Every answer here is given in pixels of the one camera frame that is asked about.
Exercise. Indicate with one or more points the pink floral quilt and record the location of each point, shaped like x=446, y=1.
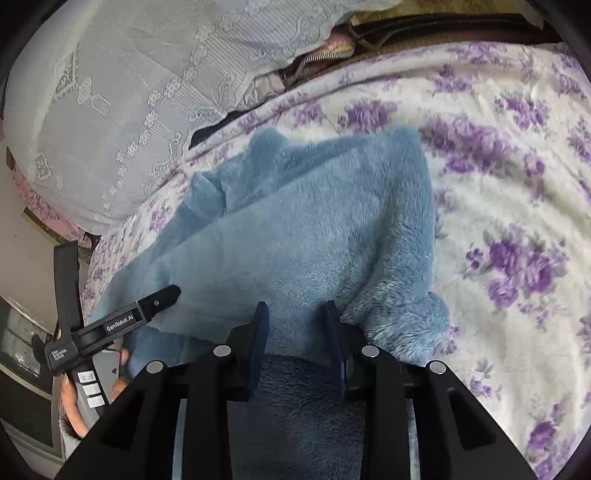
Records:
x=41, y=198

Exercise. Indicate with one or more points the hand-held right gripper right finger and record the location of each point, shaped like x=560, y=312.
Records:
x=336, y=350

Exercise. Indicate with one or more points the brown folded mat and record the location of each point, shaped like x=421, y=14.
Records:
x=438, y=30

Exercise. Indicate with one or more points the person's left hand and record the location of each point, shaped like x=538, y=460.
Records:
x=71, y=410

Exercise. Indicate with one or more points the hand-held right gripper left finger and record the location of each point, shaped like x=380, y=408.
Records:
x=258, y=350

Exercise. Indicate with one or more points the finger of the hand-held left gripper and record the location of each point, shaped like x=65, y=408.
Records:
x=159, y=302

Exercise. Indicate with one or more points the brown zippered garment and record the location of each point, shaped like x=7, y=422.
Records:
x=318, y=60

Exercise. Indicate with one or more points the white lace cover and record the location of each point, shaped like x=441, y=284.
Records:
x=129, y=92

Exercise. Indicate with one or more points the wooden bed frame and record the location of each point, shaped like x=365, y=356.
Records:
x=55, y=229

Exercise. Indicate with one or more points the pale grey cloth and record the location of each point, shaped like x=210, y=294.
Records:
x=268, y=87

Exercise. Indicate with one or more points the dark cloth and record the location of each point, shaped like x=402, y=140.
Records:
x=210, y=131

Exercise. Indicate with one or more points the pink cloth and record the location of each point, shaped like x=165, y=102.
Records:
x=339, y=44

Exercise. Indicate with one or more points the purple floral blanket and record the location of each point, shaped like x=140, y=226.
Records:
x=498, y=184

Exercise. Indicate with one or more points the blue fleece garment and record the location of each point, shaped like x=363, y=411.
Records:
x=300, y=230

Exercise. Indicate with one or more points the dark framed glass panel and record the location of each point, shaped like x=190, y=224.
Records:
x=23, y=350

